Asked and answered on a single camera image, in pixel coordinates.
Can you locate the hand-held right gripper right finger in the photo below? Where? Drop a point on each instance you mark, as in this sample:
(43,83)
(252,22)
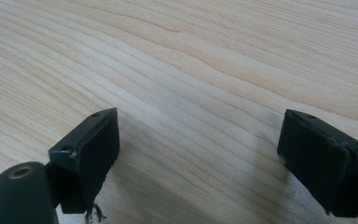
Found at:
(320,161)

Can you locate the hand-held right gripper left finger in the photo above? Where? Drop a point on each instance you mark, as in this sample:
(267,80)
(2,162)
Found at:
(90,155)

